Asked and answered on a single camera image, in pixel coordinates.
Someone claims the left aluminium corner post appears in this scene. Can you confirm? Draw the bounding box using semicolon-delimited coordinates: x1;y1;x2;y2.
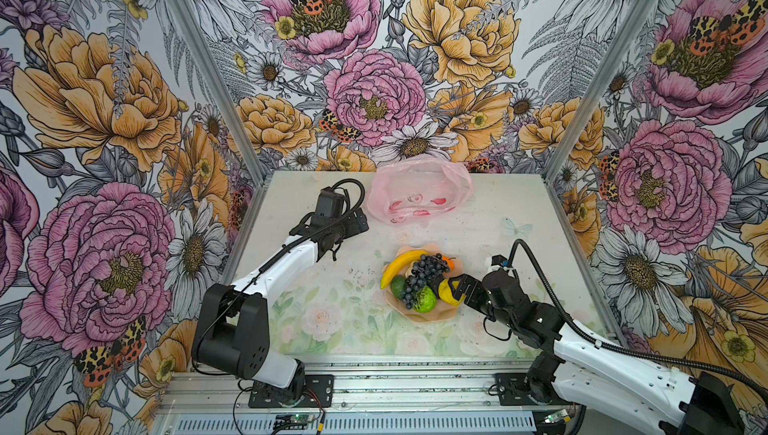
165;0;266;188

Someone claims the aluminium front rail frame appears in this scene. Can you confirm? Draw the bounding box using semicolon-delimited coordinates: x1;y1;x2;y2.
151;356;586;434

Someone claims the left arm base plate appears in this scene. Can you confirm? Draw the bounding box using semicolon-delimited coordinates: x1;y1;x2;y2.
248;374;335;409

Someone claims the aluminium corner post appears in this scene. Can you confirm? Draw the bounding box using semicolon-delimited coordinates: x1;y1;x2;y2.
543;0;659;184
165;0;266;188

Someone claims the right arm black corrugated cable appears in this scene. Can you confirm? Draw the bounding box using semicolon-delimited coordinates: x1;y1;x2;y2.
506;238;768;435

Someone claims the green circuit board right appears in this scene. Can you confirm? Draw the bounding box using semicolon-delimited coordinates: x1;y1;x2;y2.
534;409;571;426

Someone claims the green circuit board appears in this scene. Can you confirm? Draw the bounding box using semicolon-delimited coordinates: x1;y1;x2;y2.
534;409;571;426
271;414;326;435

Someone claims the yellow banana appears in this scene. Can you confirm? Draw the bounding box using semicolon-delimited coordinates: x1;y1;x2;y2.
380;250;428;289

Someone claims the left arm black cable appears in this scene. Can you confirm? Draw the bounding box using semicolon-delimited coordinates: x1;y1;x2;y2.
191;178;367;370

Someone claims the bright green bumpy fruit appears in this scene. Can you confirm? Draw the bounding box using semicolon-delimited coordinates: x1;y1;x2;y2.
412;286;438;313

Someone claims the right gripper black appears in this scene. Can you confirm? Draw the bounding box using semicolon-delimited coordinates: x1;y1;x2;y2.
448;274;517;330

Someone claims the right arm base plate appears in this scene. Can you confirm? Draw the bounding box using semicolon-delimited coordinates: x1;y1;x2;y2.
490;372;569;406

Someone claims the pink scalloped bowl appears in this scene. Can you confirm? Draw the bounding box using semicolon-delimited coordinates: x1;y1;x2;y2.
380;243;463;323

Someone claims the dark grape bunch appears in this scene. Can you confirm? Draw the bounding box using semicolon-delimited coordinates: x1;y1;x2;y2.
401;254;449;310

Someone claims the yellow lemon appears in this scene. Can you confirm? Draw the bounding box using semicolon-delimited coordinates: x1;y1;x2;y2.
438;279;465;306

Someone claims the green circuit board left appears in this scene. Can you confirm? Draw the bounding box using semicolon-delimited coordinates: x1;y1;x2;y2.
271;414;326;435

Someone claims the smooth green lime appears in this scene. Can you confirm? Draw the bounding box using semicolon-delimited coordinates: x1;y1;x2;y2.
389;275;408;300

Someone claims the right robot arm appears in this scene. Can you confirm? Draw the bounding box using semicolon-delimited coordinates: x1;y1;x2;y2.
448;267;745;434

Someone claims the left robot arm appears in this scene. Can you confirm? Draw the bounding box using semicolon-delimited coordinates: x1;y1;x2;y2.
191;178;368;403

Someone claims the right aluminium corner post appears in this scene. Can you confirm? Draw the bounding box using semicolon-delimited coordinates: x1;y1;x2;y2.
543;0;659;184

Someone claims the pink plastic bag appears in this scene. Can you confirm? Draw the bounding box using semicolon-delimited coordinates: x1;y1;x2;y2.
365;155;474;226

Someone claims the small orange fruit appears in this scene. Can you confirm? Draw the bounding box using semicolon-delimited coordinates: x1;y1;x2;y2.
442;257;455;271

